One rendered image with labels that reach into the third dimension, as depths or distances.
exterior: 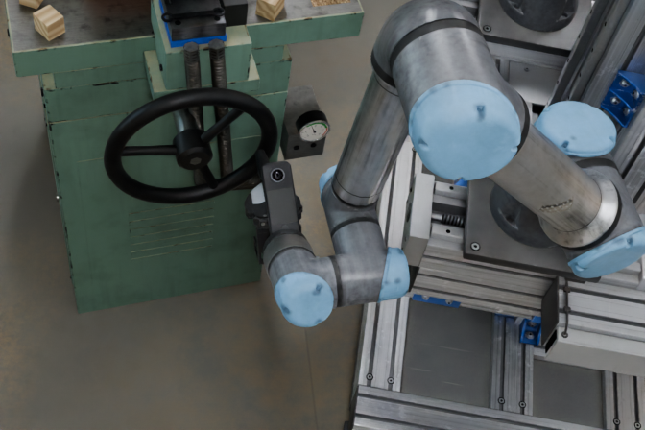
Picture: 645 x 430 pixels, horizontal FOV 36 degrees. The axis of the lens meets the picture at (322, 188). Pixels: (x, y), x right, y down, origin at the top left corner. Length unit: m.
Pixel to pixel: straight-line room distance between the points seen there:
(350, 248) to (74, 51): 0.58
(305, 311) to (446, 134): 0.41
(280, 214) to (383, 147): 0.25
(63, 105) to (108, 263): 0.55
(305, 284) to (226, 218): 0.83
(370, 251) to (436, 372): 0.79
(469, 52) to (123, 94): 0.83
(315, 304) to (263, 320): 1.03
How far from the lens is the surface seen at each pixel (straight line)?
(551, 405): 2.23
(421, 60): 1.13
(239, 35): 1.63
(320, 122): 1.88
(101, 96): 1.80
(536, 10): 1.95
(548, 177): 1.27
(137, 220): 2.12
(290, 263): 1.42
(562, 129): 1.50
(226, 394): 2.33
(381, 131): 1.33
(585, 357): 1.73
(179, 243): 2.23
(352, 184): 1.42
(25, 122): 2.77
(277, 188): 1.53
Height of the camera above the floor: 2.13
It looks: 54 degrees down
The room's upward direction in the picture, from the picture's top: 12 degrees clockwise
